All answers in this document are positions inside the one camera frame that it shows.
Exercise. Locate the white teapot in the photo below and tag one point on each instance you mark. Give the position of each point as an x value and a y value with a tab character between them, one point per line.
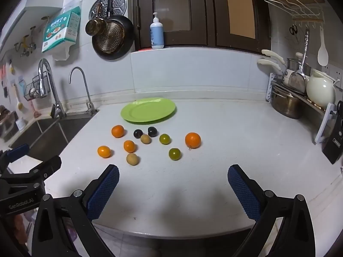
320	88

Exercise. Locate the large chrome faucet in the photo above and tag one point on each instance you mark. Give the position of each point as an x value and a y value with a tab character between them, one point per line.
44	68

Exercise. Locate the white rice paddle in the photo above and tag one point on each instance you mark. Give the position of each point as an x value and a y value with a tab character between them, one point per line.
323	56

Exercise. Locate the white cup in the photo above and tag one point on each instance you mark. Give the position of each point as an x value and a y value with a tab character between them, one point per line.
21	125

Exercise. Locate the steel sink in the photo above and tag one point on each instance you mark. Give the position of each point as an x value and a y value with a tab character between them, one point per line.
48	131

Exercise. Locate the black frying pan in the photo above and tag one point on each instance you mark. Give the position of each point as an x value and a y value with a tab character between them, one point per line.
129	29

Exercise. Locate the yellow hanging kitchen tools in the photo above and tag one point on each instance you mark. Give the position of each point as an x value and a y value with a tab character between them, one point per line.
25	44

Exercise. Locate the small brown fruit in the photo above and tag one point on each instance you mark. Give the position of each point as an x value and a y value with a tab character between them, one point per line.
145	139
132	158

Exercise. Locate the steel pot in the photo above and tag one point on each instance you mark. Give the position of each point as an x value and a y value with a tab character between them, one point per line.
285	107

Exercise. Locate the yellow dish brush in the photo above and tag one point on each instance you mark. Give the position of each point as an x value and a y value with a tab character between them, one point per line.
19	104

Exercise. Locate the dark wooden window frame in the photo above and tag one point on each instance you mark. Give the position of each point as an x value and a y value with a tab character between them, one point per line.
211	18

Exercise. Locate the large orange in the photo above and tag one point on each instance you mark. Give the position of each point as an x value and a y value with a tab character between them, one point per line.
193	140

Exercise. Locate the black knife block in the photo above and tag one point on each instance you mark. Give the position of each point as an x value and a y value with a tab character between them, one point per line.
333	144

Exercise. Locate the white pump soap bottle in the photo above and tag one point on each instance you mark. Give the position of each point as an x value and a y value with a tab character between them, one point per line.
157	34

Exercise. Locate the small orange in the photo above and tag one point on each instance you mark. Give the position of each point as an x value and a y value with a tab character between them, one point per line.
129	146
118	131
104	151

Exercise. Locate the black scissors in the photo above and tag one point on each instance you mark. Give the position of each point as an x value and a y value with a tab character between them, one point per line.
293	29

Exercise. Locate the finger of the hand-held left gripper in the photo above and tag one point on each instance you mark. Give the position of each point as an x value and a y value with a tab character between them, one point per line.
17	151
45	166

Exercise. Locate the steel skimmer ladle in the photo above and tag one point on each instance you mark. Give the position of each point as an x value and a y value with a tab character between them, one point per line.
297	81

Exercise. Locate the steel steamer rack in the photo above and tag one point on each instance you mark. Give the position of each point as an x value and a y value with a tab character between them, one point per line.
119	4

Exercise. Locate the white wall socket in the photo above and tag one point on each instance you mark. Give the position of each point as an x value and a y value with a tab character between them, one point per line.
337	73

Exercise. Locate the teal tissue box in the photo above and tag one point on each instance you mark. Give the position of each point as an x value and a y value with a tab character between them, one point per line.
61	29

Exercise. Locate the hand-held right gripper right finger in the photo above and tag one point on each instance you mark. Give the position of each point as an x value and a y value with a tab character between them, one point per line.
245	192

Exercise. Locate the brass perforated colander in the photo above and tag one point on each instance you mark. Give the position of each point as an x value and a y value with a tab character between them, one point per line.
109	38

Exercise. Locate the green plate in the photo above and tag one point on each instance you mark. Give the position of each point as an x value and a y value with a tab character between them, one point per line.
147	111

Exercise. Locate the dark round fruit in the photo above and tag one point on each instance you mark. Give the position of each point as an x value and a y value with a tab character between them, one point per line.
152	131
138	133

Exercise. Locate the slim chrome faucet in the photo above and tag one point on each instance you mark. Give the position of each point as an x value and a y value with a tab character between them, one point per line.
85	85

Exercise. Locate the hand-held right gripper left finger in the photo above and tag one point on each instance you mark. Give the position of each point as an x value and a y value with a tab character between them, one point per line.
103	192

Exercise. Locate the green tangerine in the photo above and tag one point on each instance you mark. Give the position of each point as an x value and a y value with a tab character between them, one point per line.
164	139
174	154

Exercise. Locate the brass saucepan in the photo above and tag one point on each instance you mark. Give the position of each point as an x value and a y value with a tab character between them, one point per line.
93	27

